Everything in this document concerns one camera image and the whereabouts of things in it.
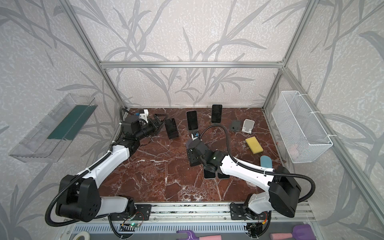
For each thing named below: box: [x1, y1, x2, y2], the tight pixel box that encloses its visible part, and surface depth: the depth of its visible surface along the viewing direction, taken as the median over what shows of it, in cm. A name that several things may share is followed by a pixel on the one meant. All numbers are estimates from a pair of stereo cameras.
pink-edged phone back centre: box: [186, 109, 199, 130], surface depth 102 cm
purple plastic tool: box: [176, 230, 222, 240], surface depth 68 cm
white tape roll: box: [72, 231, 91, 240], surface depth 69 cm
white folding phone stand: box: [241, 118, 255, 134], surface depth 105 cm
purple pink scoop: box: [270, 224, 317, 240], surface depth 69 cm
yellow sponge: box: [245, 136, 264, 155], surface depth 99 cm
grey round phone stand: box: [230, 120, 241, 132], surface depth 110 cm
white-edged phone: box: [203, 169, 216, 180], surface depth 88 cm
